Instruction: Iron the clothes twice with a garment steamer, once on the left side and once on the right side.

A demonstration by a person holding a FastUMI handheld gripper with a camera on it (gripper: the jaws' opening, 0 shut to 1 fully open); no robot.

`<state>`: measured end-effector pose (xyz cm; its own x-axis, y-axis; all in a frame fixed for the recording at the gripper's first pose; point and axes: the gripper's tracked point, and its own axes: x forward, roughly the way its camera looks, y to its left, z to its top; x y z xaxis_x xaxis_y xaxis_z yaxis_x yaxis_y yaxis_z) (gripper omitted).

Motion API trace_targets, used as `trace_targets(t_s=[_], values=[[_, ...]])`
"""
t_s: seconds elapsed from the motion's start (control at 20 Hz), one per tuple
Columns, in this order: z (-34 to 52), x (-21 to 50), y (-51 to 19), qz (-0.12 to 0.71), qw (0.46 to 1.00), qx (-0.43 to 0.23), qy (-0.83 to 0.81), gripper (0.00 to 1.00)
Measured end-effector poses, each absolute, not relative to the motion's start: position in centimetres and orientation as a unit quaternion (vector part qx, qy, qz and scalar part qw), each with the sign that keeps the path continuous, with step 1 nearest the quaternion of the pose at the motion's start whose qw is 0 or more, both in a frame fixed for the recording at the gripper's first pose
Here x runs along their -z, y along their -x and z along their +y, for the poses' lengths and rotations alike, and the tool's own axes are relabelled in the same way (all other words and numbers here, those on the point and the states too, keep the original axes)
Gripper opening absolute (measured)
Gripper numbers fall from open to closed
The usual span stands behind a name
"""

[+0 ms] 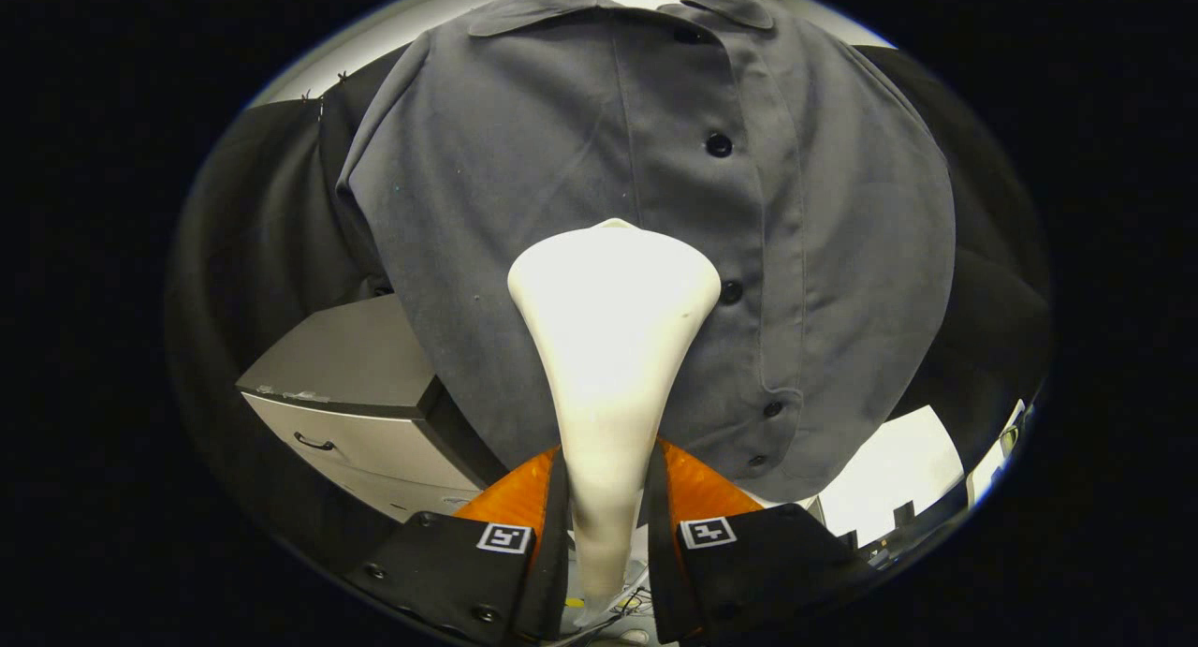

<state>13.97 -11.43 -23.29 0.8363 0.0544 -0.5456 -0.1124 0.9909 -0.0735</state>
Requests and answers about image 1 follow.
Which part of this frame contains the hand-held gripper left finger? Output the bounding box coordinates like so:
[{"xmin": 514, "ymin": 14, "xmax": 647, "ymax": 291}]
[{"xmin": 344, "ymin": 446, "xmax": 570, "ymax": 646}]

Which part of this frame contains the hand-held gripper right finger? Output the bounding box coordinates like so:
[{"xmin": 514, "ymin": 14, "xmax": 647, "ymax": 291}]
[{"xmin": 646, "ymin": 438, "xmax": 876, "ymax": 644}]

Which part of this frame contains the white garment steamer head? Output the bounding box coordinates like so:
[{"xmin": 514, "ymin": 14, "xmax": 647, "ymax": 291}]
[{"xmin": 507, "ymin": 218, "xmax": 723, "ymax": 629}]

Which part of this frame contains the grey button-up shirt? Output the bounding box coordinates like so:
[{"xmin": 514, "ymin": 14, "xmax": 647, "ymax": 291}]
[{"xmin": 337, "ymin": 0, "xmax": 957, "ymax": 504}]

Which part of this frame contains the grey drawer cabinet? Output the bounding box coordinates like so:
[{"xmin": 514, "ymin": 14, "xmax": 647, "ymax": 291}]
[{"xmin": 236, "ymin": 294, "xmax": 511, "ymax": 524}]

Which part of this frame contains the white side table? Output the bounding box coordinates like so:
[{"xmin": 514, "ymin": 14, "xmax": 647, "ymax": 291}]
[{"xmin": 810, "ymin": 404, "xmax": 965, "ymax": 547}]

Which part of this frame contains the row of black clips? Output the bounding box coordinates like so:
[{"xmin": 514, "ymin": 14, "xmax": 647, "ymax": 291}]
[{"xmin": 298, "ymin": 69, "xmax": 349, "ymax": 102}]

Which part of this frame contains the tangle of floor cables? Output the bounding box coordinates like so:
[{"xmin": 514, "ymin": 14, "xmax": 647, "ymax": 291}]
[{"xmin": 564, "ymin": 572, "xmax": 656, "ymax": 646}]

